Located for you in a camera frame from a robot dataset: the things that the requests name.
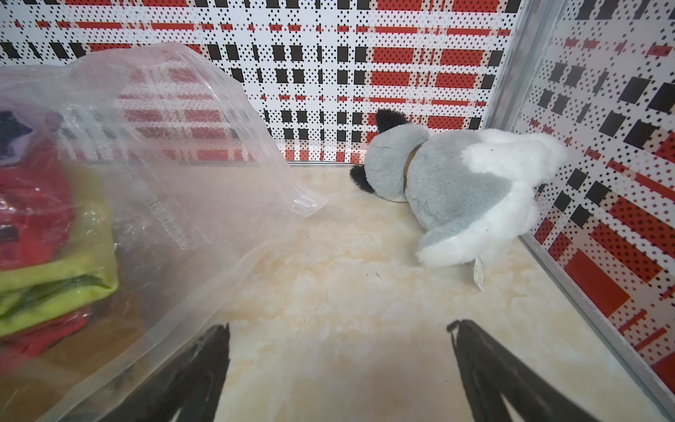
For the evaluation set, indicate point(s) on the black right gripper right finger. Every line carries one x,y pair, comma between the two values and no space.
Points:
493,377

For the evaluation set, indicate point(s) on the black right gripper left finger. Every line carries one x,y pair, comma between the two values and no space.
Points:
187,389

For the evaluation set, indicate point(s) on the clear plastic vacuum bag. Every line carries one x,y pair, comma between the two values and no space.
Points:
198,191

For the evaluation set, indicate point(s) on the lime green folded trousers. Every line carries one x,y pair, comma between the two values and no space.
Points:
84,271

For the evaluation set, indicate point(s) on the grey white plush toy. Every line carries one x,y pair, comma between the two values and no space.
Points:
472,191

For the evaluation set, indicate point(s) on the red trousers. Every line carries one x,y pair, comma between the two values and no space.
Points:
36,214

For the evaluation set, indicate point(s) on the purple trousers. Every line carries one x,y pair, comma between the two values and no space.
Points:
18,139

